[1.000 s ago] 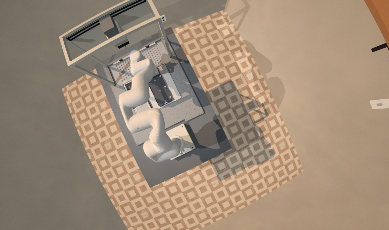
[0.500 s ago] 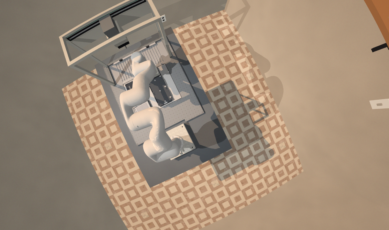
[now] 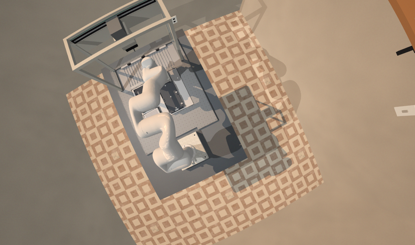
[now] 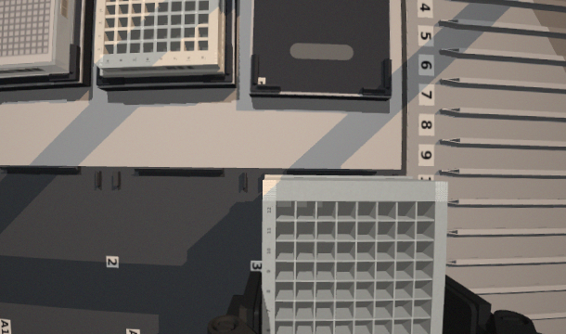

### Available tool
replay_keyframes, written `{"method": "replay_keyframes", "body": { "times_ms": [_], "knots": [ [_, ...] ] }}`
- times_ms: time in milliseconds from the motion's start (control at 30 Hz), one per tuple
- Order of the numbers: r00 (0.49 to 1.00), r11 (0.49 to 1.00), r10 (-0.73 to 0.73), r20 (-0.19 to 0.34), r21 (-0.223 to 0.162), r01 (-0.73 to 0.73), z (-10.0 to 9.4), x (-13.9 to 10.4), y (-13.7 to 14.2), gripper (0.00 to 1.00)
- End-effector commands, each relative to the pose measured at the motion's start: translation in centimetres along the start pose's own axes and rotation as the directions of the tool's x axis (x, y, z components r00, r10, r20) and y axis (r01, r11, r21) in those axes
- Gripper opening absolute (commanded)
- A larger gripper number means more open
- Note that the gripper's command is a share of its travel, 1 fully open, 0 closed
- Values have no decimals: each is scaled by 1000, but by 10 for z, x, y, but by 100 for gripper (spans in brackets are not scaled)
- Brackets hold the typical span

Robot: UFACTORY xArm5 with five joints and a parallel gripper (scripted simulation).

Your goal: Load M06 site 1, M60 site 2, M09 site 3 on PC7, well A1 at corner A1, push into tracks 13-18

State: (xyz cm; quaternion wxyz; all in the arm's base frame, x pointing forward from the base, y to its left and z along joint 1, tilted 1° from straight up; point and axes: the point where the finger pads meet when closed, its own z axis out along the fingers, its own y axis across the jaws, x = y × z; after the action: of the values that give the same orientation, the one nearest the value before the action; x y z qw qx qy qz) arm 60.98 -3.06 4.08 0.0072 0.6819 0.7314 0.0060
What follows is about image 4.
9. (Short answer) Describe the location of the white well plate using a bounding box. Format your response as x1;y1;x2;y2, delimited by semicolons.
94;0;225;78

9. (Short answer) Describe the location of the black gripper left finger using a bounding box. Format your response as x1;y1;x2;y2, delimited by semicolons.
208;271;262;334

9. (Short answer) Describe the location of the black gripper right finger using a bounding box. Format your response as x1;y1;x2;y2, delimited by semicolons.
442;275;542;334

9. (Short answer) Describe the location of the grey multi-well plate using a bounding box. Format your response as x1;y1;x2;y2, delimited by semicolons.
0;0;76;79

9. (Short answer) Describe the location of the grey deep-well block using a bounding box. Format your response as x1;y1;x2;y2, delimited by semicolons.
262;174;448;334

